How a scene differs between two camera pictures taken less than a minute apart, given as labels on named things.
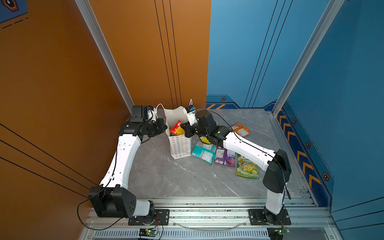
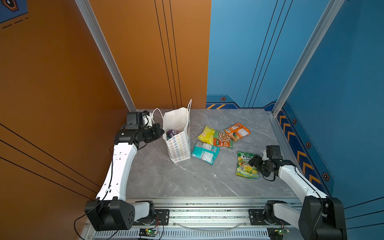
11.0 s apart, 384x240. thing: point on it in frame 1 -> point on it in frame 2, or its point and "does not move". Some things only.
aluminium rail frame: [217, 218] does not move
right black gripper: [187, 129] -> [255, 161]
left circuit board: [149, 233] does not move
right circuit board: [276, 233] does not move
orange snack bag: [240, 129] does not move
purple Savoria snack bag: [224, 156] -> [171, 132]
